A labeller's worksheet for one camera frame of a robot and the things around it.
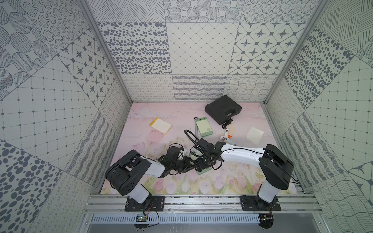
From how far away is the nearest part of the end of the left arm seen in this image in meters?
0.73

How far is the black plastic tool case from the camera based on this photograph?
1.09 meters

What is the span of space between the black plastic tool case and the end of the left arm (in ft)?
1.39
